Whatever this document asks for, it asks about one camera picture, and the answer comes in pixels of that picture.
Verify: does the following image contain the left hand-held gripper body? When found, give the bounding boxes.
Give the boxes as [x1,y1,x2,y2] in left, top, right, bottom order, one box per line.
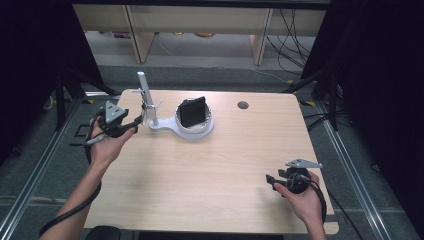
[96,100,134,139]

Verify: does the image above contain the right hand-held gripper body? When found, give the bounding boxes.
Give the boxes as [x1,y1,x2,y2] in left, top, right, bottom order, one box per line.
[278,158,324,195]

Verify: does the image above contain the white key stand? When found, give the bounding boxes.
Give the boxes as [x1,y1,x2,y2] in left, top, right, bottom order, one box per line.
[130,70,215,141]

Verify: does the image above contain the silver bowl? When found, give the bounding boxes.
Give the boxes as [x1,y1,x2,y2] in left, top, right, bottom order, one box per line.
[175,97,213,134]

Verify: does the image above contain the black wallet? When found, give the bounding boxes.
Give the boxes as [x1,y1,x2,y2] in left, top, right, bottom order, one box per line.
[179,96,207,129]

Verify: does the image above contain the person's right hand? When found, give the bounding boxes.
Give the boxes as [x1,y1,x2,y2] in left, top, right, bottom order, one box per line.
[273,170,326,224]

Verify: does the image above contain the person's left hand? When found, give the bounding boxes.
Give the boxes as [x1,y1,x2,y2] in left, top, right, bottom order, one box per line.
[88,116,138,166]

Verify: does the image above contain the black metal stand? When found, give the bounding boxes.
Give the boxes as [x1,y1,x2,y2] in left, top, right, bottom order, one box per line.
[283,68,341,132]
[53,66,121,131]

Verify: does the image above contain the light wooden furniture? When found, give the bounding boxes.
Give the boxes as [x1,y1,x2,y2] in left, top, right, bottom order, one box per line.
[73,3,327,66]

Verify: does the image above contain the black curtain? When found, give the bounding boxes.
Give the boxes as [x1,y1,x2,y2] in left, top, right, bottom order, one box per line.
[301,0,424,234]
[0,0,105,164]

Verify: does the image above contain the silver cable plug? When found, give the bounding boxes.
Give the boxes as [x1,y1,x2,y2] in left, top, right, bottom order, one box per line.
[83,135,107,146]

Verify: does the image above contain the right hand-held gripper black cable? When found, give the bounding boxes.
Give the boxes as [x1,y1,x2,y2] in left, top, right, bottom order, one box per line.
[299,174,366,240]

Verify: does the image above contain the hand-held gripper black cable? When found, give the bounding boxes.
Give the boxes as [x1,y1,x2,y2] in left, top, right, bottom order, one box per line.
[299,174,366,240]
[38,109,104,238]

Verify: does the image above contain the aluminium floor rail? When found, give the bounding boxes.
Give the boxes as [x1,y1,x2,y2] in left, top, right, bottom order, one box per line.
[314,99,394,240]
[0,98,84,240]

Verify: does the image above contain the black floor cables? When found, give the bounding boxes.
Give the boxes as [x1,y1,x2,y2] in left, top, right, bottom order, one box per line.
[301,111,338,133]

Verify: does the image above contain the left hand-held gripper black cable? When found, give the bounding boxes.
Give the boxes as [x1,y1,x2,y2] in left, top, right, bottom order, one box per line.
[38,109,104,238]

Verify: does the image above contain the white floor cable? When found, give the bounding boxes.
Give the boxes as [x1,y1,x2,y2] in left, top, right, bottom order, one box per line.
[248,66,291,84]

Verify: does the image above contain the black cables bundle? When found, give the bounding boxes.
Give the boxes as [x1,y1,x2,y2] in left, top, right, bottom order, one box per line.
[266,8,316,76]

